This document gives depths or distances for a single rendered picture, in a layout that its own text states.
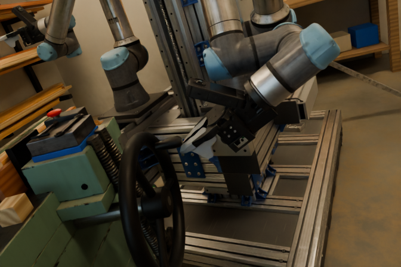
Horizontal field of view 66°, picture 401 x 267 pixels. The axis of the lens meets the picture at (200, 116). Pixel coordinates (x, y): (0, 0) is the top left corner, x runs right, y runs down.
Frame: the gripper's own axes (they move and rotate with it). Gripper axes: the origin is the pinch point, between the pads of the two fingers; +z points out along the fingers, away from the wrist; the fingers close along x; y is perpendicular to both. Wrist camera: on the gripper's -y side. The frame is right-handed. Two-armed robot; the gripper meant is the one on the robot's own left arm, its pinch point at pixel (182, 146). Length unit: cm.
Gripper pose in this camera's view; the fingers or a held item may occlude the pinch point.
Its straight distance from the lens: 66.2
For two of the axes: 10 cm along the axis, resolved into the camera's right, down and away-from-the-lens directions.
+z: -7.0, 6.1, 3.6
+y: 7.1, 6.4, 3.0
